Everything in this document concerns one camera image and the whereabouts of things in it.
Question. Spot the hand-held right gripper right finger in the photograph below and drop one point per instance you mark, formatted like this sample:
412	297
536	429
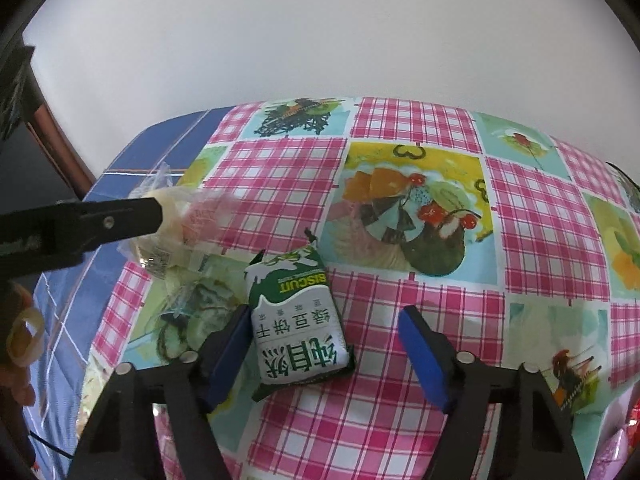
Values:
425	362

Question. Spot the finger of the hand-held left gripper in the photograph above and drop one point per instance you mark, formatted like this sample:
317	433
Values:
110	221

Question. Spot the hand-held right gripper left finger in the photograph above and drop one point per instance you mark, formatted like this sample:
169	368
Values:
230	357

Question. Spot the green white biscuit packet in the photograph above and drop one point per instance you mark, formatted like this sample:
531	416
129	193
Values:
295	330

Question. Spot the clear pack of round pastries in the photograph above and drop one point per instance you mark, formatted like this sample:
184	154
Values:
195	220

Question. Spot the pink snack packet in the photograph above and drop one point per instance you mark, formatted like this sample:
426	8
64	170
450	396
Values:
617	455

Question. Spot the red gold patterned packet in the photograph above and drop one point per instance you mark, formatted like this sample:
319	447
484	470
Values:
634	410

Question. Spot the person's left hand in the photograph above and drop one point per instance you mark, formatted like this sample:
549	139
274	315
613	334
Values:
17	380

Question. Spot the dark furniture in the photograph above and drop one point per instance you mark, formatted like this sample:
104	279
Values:
12	95

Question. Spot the pink checkered fruit tablecloth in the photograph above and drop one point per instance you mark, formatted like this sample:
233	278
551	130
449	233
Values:
280	175

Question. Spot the brown wooden frame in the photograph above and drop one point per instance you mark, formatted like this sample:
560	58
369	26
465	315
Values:
60	140

